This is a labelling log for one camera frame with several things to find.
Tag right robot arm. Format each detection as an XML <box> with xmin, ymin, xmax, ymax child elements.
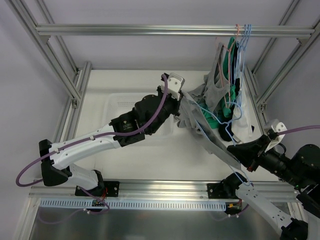
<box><xmin>220</xmin><ymin>135</ymin><xmax>320</xmax><ymax>240</ymax></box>

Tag pink hanger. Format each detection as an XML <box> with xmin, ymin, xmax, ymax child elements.
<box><xmin>215</xmin><ymin>24</ymin><xmax>241</xmax><ymax>110</ymax></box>

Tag white slotted cable duct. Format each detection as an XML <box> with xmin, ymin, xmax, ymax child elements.
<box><xmin>39</xmin><ymin>198</ymin><xmax>227</xmax><ymax>212</ymax></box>

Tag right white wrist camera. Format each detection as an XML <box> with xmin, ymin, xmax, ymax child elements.
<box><xmin>264</xmin><ymin>119</ymin><xmax>287</xmax><ymax>153</ymax></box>

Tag blue hangers on right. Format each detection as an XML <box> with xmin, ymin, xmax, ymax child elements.
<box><xmin>233</xmin><ymin>24</ymin><xmax>252</xmax><ymax>120</ymax></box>

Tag light blue hanger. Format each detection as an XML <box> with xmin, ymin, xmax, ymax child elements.
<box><xmin>188</xmin><ymin>99</ymin><xmax>254</xmax><ymax>187</ymax></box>

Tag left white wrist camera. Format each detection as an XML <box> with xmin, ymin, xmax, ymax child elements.
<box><xmin>161</xmin><ymin>72</ymin><xmax>185</xmax><ymax>101</ymax></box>

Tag left aluminium frame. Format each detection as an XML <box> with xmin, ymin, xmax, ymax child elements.
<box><xmin>6</xmin><ymin>0</ymin><xmax>93</xmax><ymax>142</ymax></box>

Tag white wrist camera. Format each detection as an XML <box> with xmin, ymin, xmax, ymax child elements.
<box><xmin>161</xmin><ymin>72</ymin><xmax>185</xmax><ymax>101</ymax></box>
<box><xmin>264</xmin><ymin>119</ymin><xmax>287</xmax><ymax>153</ymax></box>

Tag white tank top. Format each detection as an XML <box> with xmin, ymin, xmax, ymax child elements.
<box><xmin>230</xmin><ymin>47</ymin><xmax>255</xmax><ymax>144</ymax></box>

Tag white plastic basket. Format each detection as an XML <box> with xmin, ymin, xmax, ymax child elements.
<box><xmin>101</xmin><ymin>92</ymin><xmax>174</xmax><ymax>139</ymax></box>

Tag right aluminium frame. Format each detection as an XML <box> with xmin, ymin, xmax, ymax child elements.
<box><xmin>244</xmin><ymin>0</ymin><xmax>320</xmax><ymax>131</ymax></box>

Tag aluminium hanging rail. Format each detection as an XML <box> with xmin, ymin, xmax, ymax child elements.
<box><xmin>35</xmin><ymin>24</ymin><xmax>316</xmax><ymax>38</ymax></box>

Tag aluminium frame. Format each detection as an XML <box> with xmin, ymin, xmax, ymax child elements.
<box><xmin>244</xmin><ymin>0</ymin><xmax>320</xmax><ymax>131</ymax></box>
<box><xmin>6</xmin><ymin>0</ymin><xmax>93</xmax><ymax>142</ymax></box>

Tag green tank top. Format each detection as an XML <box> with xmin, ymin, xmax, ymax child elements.
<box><xmin>201</xmin><ymin>50</ymin><xmax>225</xmax><ymax>129</ymax></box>

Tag grey tank top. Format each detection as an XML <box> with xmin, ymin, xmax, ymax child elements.
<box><xmin>203</xmin><ymin>42</ymin><xmax>231</xmax><ymax>112</ymax></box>
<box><xmin>177</xmin><ymin>83</ymin><xmax>241</xmax><ymax>170</ymax></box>

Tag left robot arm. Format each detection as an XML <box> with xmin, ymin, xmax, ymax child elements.
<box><xmin>39</xmin><ymin>86</ymin><xmax>183</xmax><ymax>197</ymax></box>

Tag black tank top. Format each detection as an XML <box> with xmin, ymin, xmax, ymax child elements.
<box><xmin>218</xmin><ymin>45</ymin><xmax>240</xmax><ymax>142</ymax></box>

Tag front aluminium rail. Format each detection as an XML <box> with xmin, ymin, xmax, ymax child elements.
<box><xmin>28</xmin><ymin>179</ymin><xmax>299</xmax><ymax>202</ymax></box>

